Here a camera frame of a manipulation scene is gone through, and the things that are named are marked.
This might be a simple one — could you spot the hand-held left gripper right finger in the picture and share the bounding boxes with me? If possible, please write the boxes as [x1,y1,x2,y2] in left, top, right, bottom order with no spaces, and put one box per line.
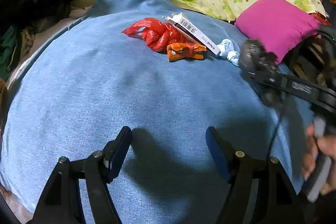
[205,126,306,224]

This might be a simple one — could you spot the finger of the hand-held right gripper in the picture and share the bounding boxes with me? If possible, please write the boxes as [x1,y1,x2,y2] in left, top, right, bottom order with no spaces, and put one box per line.
[239,39,280,73]
[259,85,288,109]

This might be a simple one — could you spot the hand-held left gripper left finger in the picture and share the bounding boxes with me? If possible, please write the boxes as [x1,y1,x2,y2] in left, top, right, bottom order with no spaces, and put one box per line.
[31,126,132,224]

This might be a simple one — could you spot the white paper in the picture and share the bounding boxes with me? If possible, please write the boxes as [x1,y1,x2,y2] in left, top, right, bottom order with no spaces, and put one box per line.
[217,39,240,67]

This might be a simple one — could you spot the white cardboard box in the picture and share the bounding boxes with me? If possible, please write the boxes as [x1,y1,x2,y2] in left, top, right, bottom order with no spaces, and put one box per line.
[162,13,221,56]

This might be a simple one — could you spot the orange wrapper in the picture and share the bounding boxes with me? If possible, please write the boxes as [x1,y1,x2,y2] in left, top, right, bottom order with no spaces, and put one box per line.
[167,42,207,62]

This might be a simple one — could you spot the red plastic bag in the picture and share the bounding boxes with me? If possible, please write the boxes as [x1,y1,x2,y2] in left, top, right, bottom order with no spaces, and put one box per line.
[121,17,189,52]

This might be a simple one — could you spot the person's right hand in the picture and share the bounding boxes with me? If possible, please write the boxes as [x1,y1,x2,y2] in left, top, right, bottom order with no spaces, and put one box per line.
[302,123,336,195]

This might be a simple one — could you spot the wooden slats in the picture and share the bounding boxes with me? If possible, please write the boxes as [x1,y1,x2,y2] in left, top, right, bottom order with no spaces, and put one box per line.
[289,38,326,84]

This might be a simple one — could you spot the magenta pillow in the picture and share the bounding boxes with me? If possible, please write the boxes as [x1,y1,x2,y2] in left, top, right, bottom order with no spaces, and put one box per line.
[234,0,322,65]

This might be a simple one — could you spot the blue knit blanket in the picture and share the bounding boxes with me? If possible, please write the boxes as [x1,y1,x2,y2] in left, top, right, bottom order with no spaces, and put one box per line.
[0,0,315,224]

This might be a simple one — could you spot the yellow camouflage cloth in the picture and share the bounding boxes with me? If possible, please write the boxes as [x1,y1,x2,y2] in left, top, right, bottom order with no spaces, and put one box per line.
[16,27,37,56]

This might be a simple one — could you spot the green cloth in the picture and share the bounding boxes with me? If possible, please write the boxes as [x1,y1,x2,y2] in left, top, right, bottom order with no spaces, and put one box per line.
[0,26,19,80]

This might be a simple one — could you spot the pale pink fleece blanket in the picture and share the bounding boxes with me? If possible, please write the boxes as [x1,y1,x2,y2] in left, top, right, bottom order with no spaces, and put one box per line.
[5,0,105,88]

